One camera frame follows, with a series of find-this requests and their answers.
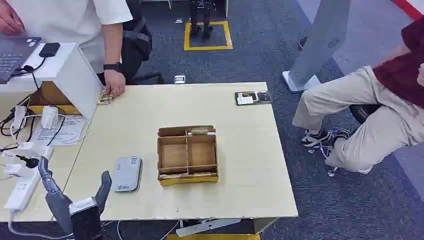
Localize grey card pouch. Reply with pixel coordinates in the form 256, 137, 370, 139
111, 156, 144, 193

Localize card stack in wooden box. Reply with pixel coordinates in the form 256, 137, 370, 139
187, 127, 217, 137

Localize standing person's right hand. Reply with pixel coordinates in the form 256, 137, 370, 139
0, 4, 25, 35

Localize dark shoe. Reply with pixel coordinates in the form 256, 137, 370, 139
297, 35, 309, 52

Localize black robot legs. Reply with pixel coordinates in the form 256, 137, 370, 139
189, 0, 217, 41

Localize dark laptop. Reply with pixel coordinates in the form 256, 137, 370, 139
0, 36, 43, 85

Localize black backpack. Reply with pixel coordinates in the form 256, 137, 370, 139
120, 0, 166, 86

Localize white power strip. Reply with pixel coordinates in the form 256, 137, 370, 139
3, 144, 55, 212

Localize black stool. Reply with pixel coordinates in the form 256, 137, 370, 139
306, 103, 382, 178

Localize standing person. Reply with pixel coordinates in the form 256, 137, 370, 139
0, 0, 134, 98

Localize black plug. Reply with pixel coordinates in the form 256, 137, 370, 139
15, 154, 40, 169

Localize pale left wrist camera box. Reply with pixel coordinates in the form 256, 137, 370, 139
68, 197, 100, 217

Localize black small device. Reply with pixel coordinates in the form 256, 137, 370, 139
38, 42, 62, 59

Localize dark card stack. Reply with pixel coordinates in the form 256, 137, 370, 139
234, 90, 274, 107

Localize yellow floor tape square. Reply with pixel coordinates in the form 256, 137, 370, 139
183, 20, 234, 52

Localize white laptop stand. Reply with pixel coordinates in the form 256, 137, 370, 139
0, 42, 104, 121

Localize black wristwatch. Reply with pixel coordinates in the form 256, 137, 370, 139
102, 62, 122, 73

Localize black cable bundle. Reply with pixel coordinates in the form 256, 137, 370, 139
0, 95, 36, 154

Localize printed paper sheet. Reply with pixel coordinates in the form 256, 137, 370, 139
30, 114, 88, 147

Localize wooden card box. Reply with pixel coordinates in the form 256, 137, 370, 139
156, 125, 220, 187

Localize grey bracket under table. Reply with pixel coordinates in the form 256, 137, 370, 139
175, 218, 243, 238

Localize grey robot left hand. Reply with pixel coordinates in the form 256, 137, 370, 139
37, 156, 113, 235

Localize seated person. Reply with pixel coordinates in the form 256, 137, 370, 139
292, 14, 424, 175

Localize white power strip cable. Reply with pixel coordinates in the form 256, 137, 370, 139
7, 209, 73, 240

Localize red floor tape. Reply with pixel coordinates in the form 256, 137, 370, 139
391, 0, 424, 21

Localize white power adapter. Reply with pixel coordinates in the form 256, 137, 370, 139
41, 105, 60, 130
10, 105, 28, 131

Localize patterned card stack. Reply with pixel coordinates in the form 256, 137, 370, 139
96, 87, 114, 106

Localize standing person's left hand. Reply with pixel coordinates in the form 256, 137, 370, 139
103, 69, 126, 98

